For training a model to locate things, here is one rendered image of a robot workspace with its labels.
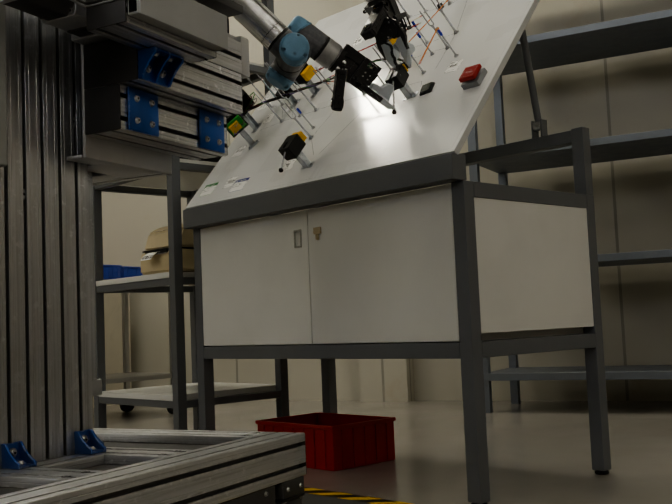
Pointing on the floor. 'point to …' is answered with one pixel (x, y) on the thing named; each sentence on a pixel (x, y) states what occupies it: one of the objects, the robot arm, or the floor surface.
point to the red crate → (339, 438)
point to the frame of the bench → (471, 386)
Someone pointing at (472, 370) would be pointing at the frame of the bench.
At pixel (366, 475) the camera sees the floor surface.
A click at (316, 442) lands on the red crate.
